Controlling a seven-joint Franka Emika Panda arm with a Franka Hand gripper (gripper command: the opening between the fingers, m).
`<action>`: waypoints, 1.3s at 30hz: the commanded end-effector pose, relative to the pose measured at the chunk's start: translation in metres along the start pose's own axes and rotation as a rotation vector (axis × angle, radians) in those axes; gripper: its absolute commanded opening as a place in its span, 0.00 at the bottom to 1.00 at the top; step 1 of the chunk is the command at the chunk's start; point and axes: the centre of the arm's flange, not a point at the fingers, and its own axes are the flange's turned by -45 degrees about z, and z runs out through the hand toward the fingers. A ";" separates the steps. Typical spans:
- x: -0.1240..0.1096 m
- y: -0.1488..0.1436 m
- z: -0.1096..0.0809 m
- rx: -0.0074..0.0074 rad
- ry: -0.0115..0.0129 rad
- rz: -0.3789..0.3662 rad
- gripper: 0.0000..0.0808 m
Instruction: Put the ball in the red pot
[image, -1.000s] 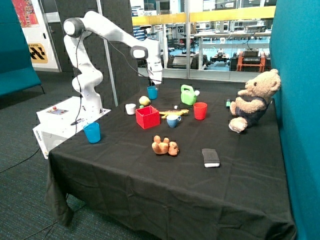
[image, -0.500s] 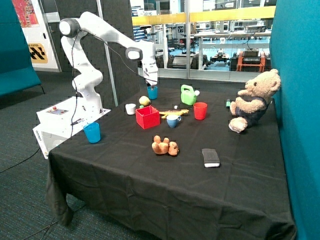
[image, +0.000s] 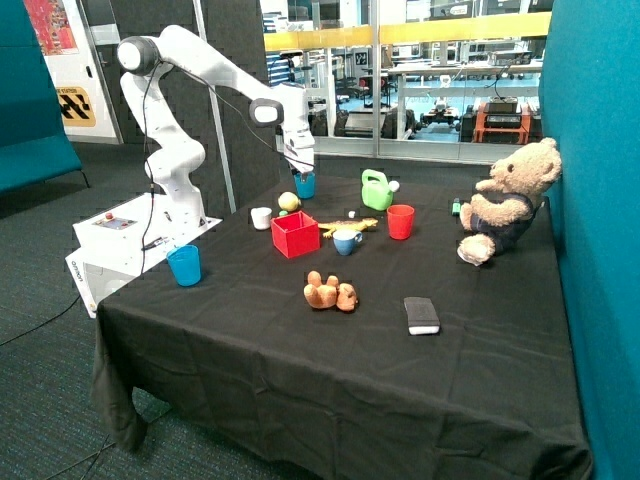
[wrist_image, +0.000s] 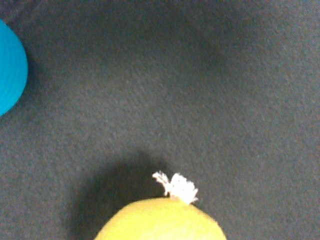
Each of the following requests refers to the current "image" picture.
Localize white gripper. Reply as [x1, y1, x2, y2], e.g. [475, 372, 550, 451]
[281, 124, 315, 183]

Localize yellow tennis ball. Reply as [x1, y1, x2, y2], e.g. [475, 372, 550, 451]
[278, 192, 301, 212]

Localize yellow toy lizard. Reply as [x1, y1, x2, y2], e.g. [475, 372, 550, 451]
[318, 217, 378, 239]

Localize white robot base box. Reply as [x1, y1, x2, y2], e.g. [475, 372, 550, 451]
[66, 193, 221, 318]

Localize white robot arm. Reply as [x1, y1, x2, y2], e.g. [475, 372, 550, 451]
[117, 25, 315, 232]

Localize red square pot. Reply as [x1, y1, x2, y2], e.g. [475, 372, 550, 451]
[271, 211, 320, 259]

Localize blue cup at back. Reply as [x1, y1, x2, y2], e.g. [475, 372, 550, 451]
[294, 172, 316, 200]

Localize blue cup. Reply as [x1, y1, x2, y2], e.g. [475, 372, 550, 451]
[294, 172, 316, 200]
[166, 244, 201, 287]

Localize white cup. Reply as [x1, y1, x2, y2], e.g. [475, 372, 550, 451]
[250, 207, 272, 231]

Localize green watering can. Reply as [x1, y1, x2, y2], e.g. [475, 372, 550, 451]
[361, 169, 400, 211]

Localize red plastic cup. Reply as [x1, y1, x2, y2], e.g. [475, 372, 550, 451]
[387, 204, 415, 240]

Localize small orange teddy bear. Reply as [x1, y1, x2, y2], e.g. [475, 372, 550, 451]
[303, 271, 358, 313]

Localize blue cup at front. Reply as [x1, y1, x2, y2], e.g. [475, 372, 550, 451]
[166, 244, 201, 287]

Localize black tablecloth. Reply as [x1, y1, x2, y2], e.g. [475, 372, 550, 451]
[91, 184, 593, 479]

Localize black white board eraser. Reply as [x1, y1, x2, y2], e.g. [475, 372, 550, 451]
[404, 296, 441, 336]

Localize large beige teddy bear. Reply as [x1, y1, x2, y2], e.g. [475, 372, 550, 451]
[457, 138, 562, 266]

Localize teal sofa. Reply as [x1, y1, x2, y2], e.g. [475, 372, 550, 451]
[1, 1, 83, 194]

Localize blue mug with handle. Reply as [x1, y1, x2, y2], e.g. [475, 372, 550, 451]
[333, 229, 363, 256]

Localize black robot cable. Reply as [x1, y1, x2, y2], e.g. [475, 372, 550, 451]
[139, 59, 316, 276]

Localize teal partition wall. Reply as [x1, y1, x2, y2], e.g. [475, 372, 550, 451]
[540, 1, 639, 479]

